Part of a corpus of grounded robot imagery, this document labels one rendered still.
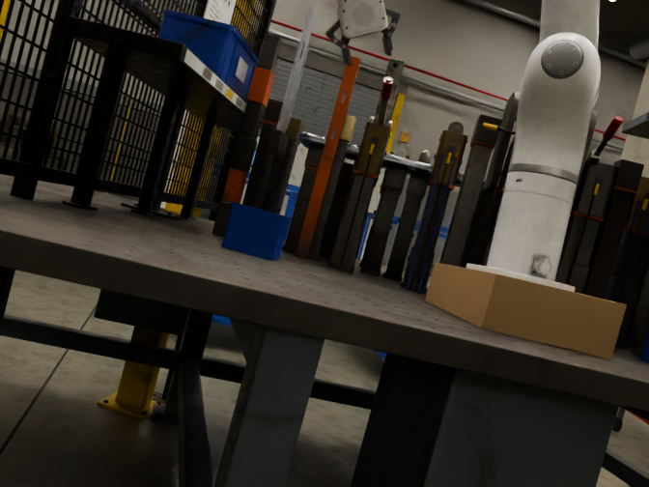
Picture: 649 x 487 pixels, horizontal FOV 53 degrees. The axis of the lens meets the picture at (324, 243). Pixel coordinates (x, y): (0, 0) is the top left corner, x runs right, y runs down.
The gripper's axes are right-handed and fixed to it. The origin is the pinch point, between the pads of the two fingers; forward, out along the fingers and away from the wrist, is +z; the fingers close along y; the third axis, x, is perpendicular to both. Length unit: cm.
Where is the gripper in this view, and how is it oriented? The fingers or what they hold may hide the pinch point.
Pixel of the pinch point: (368, 55)
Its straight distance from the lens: 153.1
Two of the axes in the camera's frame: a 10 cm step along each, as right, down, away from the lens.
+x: -2.0, -4.3, 8.8
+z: 2.1, 8.6, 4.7
